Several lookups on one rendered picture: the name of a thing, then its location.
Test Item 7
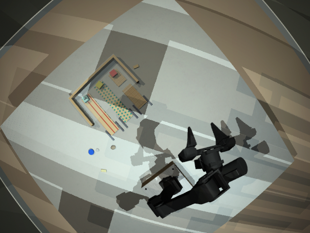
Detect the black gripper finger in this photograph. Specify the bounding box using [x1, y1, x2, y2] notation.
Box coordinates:
[186, 127, 197, 148]
[211, 123, 229, 145]

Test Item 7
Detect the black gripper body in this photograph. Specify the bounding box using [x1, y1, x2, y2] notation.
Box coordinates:
[178, 137, 236, 173]

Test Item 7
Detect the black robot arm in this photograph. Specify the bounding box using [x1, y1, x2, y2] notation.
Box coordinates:
[147, 157, 248, 219]

